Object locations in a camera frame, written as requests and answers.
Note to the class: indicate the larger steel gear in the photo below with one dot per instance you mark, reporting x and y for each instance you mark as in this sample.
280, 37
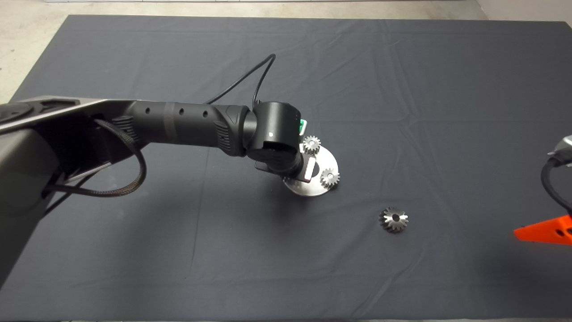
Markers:
393, 219

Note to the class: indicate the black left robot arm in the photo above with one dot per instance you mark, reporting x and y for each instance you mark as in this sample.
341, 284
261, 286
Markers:
178, 125

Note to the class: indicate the round metal plate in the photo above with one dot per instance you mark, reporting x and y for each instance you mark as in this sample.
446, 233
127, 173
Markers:
308, 188

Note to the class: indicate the green left camera mount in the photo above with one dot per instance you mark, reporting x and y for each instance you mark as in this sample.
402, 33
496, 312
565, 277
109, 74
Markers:
303, 127

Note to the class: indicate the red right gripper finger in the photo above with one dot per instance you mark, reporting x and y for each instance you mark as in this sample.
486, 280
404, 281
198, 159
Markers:
549, 230

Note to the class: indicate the small steel gear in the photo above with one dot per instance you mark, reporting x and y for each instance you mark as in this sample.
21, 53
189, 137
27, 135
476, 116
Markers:
330, 177
312, 144

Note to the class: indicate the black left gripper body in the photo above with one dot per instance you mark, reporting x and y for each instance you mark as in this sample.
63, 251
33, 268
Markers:
299, 171

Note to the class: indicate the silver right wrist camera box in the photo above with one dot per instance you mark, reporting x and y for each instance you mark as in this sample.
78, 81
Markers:
561, 147

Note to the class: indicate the dark grey table cloth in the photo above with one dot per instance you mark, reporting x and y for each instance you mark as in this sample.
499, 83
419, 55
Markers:
402, 67

